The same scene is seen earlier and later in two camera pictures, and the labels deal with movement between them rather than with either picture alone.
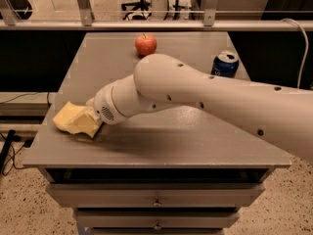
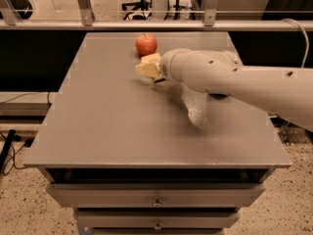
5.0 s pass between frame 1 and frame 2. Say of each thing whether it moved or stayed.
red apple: stayed
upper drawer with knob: stayed
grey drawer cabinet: stayed
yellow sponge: moved
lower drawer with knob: stayed
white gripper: moved
